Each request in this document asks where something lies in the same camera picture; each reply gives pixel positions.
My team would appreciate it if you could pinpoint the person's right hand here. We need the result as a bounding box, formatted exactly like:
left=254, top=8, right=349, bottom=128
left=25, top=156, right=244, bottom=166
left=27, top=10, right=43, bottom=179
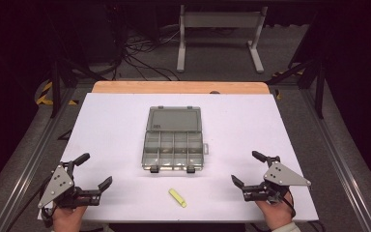
left=255, top=191, right=297, bottom=231

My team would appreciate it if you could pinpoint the yellow black floor tape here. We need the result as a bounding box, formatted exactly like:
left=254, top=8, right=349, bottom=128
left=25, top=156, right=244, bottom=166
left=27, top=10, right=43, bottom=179
left=35, top=80, right=79, bottom=107

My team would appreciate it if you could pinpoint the small yellow tube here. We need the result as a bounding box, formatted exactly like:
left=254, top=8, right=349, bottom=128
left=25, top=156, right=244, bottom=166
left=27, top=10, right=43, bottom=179
left=168, top=188, right=188, bottom=209

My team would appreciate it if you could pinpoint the person's left hand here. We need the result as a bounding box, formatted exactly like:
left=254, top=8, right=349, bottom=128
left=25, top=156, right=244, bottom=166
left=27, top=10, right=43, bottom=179
left=51, top=206, right=88, bottom=232

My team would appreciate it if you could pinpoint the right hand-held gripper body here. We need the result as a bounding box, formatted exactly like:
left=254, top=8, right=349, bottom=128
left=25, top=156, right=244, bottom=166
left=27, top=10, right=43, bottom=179
left=242, top=155, right=312, bottom=204

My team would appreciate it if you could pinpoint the aluminium frame rail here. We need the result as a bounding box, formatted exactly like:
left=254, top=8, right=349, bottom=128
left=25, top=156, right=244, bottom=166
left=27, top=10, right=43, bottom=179
left=0, top=86, right=78, bottom=232
left=300, top=88, right=371, bottom=232

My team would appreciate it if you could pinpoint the black metal stand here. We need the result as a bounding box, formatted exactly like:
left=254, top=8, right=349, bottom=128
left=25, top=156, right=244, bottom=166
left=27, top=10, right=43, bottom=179
left=46, top=57, right=109, bottom=120
left=265, top=56, right=328, bottom=120

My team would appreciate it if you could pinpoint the white metal stand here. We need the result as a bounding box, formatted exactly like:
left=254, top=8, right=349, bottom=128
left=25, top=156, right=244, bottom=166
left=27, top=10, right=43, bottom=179
left=176, top=4, right=269, bottom=74

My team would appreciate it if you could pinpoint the person's white right sleeve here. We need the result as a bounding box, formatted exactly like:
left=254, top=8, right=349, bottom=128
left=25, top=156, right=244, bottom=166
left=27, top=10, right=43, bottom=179
left=271, top=220, right=302, bottom=232

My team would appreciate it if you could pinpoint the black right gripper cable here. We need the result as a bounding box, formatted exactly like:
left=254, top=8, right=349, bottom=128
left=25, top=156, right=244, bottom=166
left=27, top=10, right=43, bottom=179
left=281, top=188, right=298, bottom=218

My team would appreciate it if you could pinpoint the white table mat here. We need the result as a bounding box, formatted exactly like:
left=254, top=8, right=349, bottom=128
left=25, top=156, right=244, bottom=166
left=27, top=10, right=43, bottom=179
left=37, top=92, right=320, bottom=223

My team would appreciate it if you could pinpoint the clear plastic compartment box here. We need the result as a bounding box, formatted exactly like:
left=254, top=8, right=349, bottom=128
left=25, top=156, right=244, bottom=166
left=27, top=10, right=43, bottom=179
left=141, top=105, right=210, bottom=174

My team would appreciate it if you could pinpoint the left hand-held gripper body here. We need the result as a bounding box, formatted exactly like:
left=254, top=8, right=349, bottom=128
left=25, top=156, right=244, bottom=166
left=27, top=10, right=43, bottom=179
left=37, top=159, right=102, bottom=210

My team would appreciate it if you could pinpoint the tangle of black floor cables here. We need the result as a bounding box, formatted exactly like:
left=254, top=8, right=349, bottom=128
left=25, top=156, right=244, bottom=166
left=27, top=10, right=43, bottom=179
left=110, top=25, right=182, bottom=82

